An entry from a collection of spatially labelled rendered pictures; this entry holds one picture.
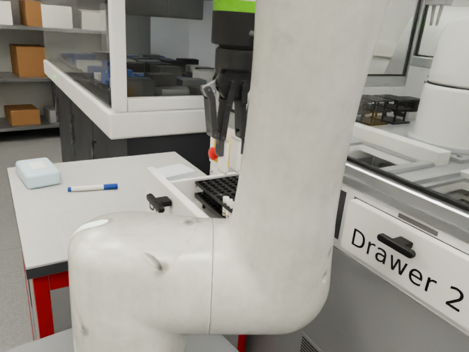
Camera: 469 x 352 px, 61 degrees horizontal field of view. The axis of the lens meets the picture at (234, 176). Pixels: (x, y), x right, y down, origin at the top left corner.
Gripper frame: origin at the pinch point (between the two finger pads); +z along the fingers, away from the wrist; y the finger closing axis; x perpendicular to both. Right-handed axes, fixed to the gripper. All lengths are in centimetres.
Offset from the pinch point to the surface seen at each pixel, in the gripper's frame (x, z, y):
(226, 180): -10.5, 10.1, -6.0
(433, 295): 34.7, 16.3, -21.0
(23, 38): -424, 5, 2
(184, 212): 3.4, 8.9, 10.9
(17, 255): -152, 100, 37
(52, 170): -56, 20, 26
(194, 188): -15.2, 13.2, -0.1
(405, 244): 28.9, 9.1, -18.9
